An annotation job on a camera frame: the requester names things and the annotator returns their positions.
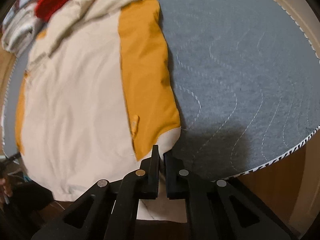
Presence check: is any beige and yellow hooded jacket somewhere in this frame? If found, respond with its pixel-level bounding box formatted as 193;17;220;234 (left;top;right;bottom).
15;0;181;202

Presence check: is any person's left hand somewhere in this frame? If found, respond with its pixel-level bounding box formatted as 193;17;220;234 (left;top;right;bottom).
1;169;12;204

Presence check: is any grey quilted mattress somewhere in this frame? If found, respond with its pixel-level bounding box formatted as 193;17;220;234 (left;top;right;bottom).
4;0;319;180

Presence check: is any cream folded blanket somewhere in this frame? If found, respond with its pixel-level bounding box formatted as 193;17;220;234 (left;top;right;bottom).
1;2;43;57

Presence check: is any wooden bed frame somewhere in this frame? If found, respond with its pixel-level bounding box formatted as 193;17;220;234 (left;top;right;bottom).
0;0;320;235

